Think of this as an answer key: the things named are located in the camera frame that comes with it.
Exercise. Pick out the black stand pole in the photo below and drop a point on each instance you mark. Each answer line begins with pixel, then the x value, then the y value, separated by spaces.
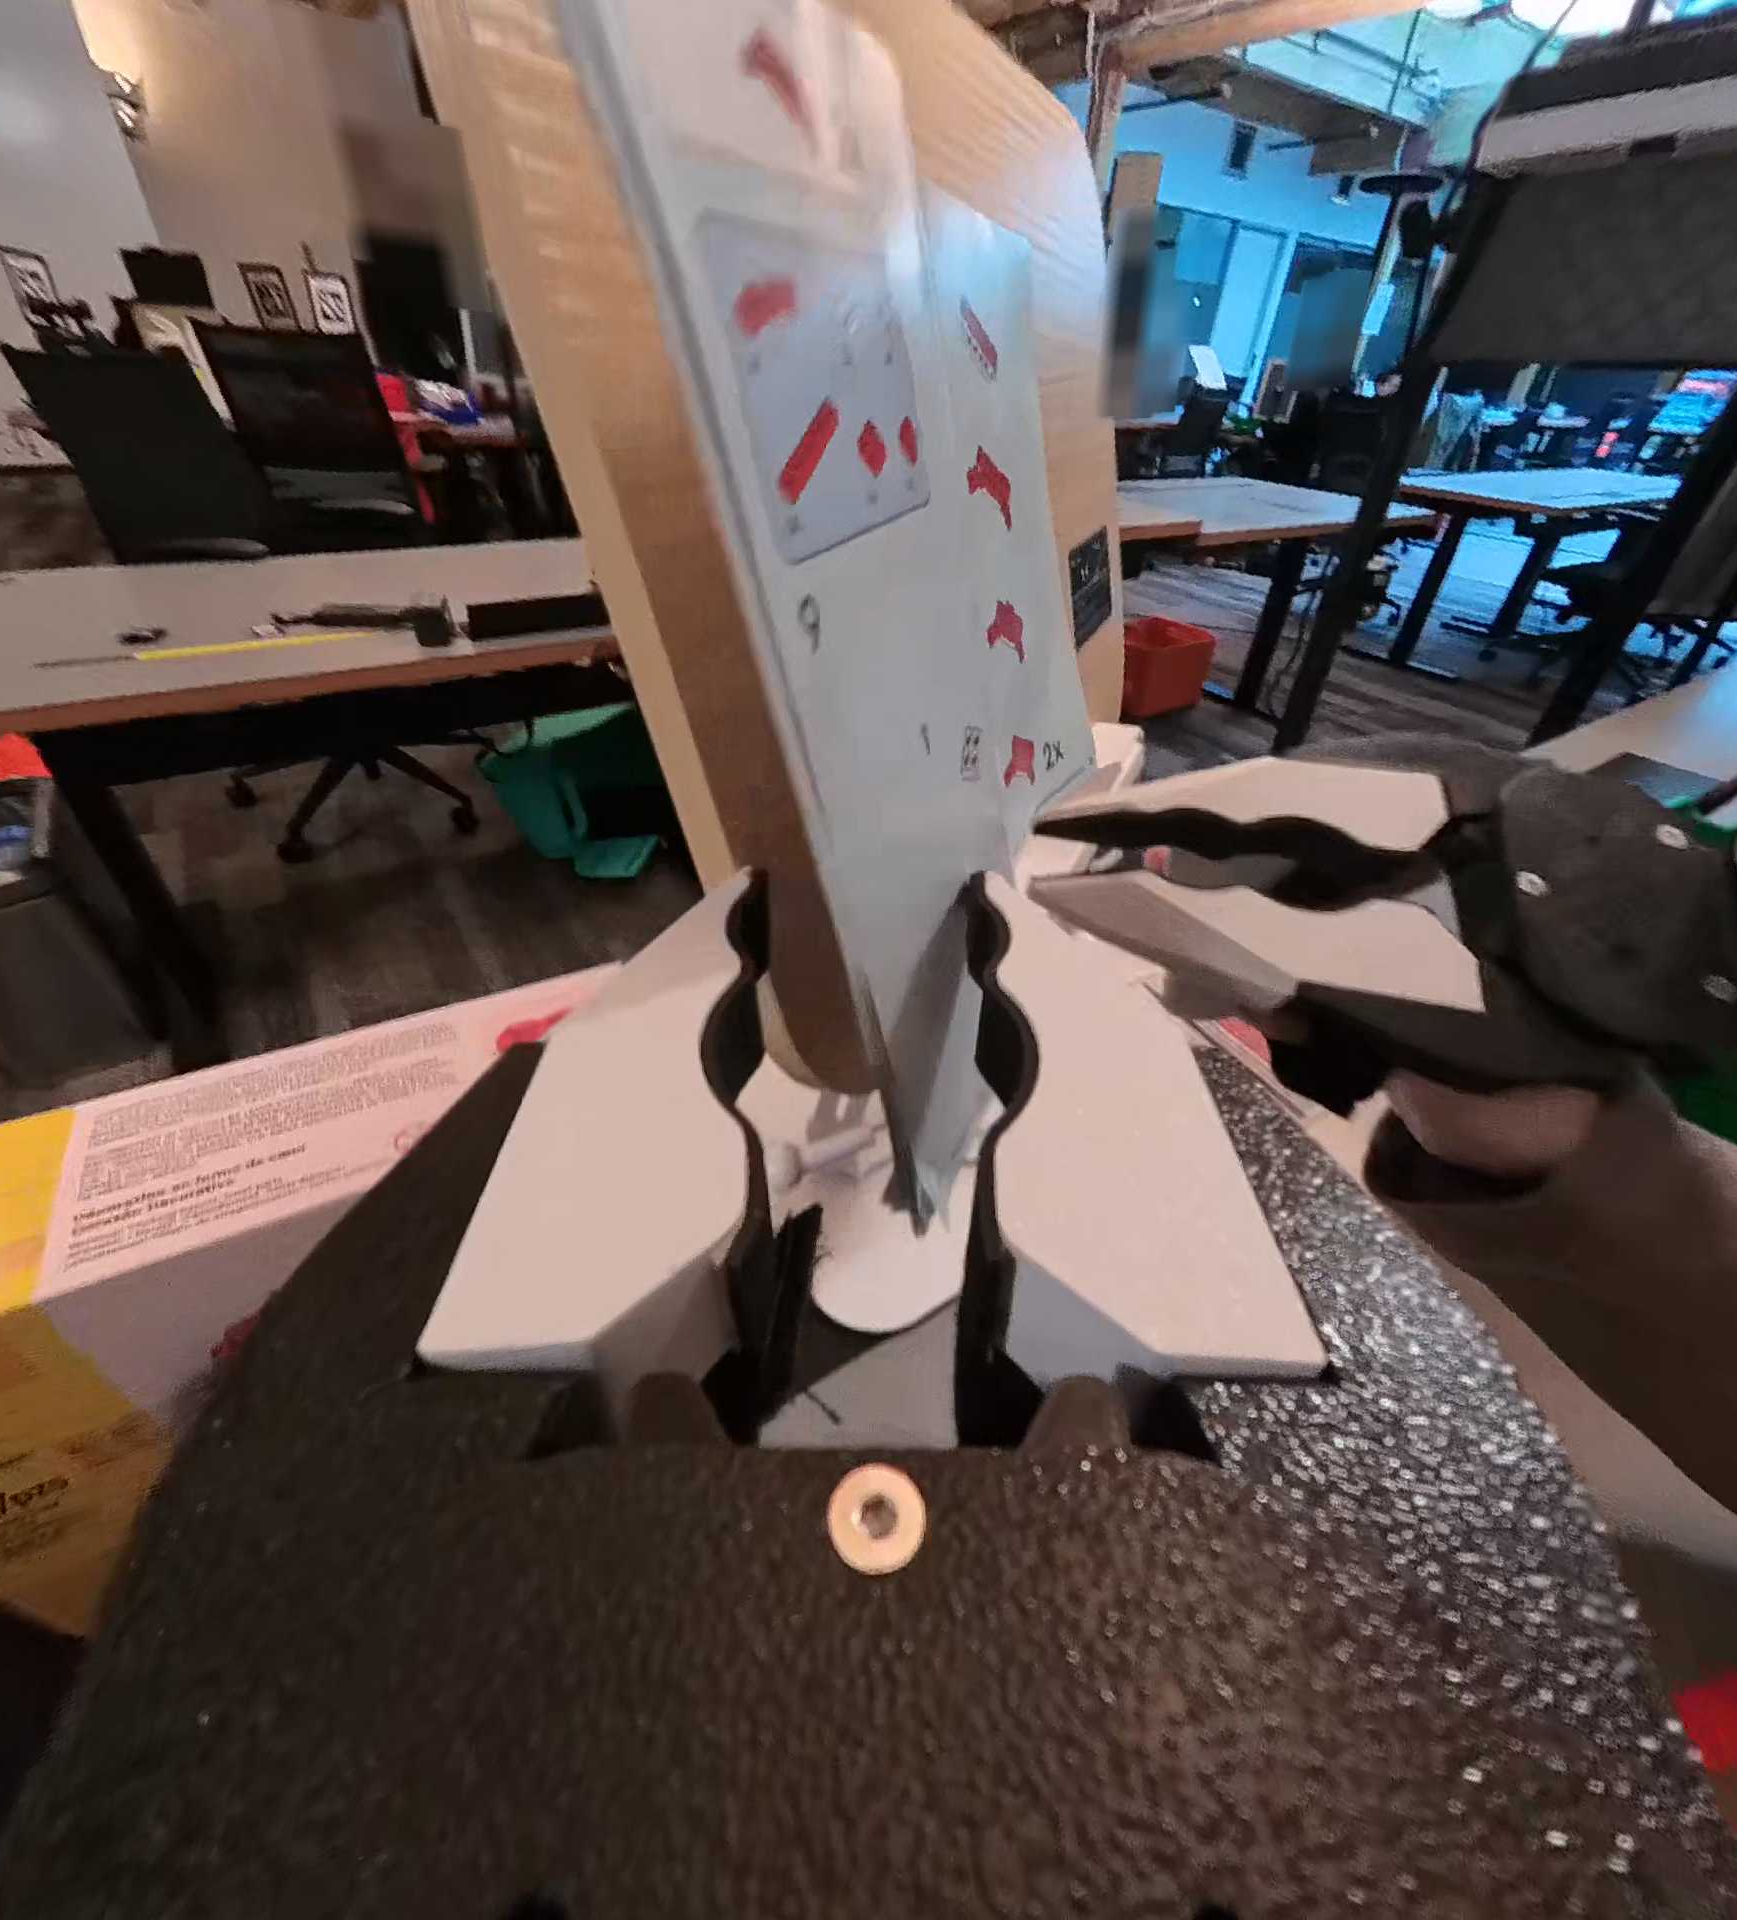
pixel 1663 541

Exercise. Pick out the dark grey panel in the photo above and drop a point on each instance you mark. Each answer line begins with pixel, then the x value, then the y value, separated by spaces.
pixel 1633 241

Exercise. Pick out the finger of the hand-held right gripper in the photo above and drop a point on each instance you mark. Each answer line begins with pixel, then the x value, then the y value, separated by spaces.
pixel 1303 792
pixel 1258 945

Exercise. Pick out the person's right forearm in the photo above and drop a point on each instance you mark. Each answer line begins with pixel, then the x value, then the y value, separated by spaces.
pixel 1708 1380

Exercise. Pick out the black hand tool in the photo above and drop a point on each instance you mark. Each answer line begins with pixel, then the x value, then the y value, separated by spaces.
pixel 373 614

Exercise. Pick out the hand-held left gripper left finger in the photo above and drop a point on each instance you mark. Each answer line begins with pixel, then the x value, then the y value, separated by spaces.
pixel 598 1201

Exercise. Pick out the person's right hand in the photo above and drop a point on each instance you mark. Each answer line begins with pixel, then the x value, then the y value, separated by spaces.
pixel 1527 1155

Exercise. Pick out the red plastic bin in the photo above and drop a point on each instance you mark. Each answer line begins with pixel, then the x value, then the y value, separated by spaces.
pixel 1165 669

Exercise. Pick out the lego instruction booklet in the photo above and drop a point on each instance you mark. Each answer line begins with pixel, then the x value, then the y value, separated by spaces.
pixel 869 601

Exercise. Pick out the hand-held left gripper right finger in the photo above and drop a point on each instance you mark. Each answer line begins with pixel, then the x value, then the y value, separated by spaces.
pixel 1153 1215

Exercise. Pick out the black office chair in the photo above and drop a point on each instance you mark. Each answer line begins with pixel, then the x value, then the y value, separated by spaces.
pixel 312 420
pixel 132 451

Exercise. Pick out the teal plastic bin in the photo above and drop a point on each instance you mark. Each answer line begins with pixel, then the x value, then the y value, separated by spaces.
pixel 568 781

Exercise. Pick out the white lego set box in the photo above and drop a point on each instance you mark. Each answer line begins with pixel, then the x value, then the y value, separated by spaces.
pixel 209 1170

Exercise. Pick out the yellow ruler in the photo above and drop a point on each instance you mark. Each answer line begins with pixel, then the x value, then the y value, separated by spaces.
pixel 239 645

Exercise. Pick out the wooden book stand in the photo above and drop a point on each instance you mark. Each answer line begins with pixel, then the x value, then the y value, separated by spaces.
pixel 538 301

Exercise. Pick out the grey background desk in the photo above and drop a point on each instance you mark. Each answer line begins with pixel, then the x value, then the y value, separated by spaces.
pixel 59 645

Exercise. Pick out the wooden top desk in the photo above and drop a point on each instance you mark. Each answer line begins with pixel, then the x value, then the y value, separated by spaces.
pixel 1258 511
pixel 1543 488

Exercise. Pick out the black and white marker tag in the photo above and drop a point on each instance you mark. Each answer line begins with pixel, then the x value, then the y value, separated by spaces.
pixel 25 282
pixel 331 301
pixel 269 295

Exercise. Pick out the flat black box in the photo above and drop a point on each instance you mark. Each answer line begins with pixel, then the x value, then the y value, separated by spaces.
pixel 538 614

